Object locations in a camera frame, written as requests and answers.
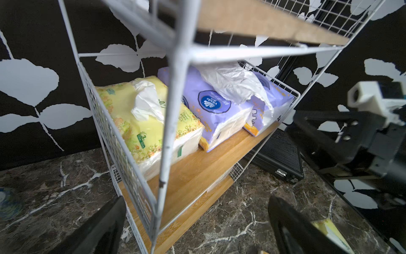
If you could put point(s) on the black hard case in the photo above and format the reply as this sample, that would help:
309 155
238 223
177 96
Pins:
279 156

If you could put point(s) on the purple tissue pack front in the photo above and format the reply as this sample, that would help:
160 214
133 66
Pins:
218 96

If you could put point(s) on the green floral tissue pack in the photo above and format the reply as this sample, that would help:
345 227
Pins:
138 108

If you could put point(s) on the yellow green tissue pack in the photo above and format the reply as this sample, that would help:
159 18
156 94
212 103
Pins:
328 228

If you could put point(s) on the purple tissue pack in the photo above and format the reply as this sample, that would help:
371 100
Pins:
262 116
218 96

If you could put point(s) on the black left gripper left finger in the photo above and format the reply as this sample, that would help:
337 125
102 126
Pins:
100 234

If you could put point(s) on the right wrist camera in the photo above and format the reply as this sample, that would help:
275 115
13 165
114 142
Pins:
379 98

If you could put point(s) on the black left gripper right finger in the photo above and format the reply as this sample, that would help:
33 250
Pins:
294 233

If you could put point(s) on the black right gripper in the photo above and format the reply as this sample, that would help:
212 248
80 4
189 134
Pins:
381 157

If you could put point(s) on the white wire wooden shelf rack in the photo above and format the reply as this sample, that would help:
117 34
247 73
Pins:
164 201

